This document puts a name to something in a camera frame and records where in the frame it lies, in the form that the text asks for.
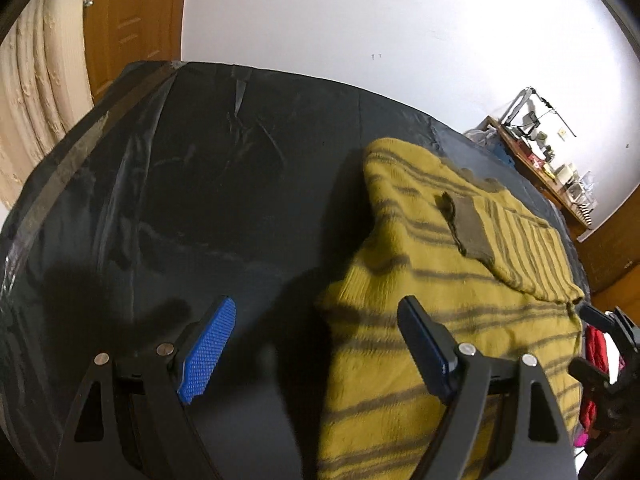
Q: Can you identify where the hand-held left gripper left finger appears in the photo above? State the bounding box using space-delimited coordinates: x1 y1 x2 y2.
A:
52 296 238 480

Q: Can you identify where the brown wooden door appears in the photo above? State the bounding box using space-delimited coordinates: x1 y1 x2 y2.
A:
82 0 193 106

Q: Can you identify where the beige curtain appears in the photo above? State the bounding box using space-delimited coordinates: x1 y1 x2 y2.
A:
0 0 96 211

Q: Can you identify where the wooden desk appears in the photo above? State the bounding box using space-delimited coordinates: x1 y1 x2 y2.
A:
480 115 601 228

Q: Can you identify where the black metal frame device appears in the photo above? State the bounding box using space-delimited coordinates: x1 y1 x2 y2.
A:
502 87 576 140

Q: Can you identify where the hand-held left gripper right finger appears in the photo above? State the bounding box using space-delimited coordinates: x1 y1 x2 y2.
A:
397 296 576 480

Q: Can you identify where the yellow striped knit sweater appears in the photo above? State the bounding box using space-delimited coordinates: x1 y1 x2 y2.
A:
315 137 586 480

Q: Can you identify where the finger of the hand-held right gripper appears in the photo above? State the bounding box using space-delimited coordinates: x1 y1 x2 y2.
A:
568 356 621 401
579 304 640 358

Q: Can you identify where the red cloth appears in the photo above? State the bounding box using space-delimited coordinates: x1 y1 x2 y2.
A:
575 324 623 448

